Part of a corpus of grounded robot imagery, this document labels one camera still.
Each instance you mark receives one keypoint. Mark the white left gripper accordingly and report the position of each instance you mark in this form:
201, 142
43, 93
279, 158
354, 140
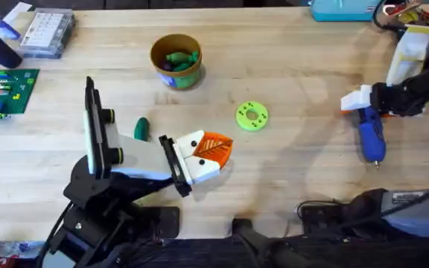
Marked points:
140, 158

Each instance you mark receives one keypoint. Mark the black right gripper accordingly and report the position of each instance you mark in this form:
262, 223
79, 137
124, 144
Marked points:
400, 97

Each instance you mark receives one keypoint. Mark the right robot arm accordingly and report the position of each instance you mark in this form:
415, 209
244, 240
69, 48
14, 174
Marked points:
415, 216

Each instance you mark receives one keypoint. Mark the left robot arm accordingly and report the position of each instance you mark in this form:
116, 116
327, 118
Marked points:
88, 186

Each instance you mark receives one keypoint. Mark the green vegetable toy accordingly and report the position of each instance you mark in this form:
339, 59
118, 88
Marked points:
142, 129

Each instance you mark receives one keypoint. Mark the green disc with holes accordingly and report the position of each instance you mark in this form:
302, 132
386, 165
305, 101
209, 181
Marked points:
252, 123

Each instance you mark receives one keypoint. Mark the white and yellow bag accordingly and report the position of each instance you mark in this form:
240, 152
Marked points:
410, 56

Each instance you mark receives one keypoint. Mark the teal box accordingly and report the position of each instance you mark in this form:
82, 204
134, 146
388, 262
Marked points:
343, 10

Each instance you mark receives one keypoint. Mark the heap of small tools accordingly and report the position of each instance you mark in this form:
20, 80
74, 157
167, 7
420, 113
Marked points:
412, 11

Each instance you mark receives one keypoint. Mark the brown tub with toys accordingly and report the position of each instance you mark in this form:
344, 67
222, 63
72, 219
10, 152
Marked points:
177, 61

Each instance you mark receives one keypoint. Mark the clear plastic parts box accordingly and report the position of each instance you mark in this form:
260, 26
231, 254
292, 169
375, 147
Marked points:
47, 33

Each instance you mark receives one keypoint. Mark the green board with blocks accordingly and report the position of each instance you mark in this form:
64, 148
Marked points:
6, 91

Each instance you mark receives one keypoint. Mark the white paper sheet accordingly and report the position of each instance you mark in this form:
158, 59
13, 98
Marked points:
19, 11

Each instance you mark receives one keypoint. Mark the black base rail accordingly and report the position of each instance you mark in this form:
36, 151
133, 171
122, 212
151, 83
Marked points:
311, 253

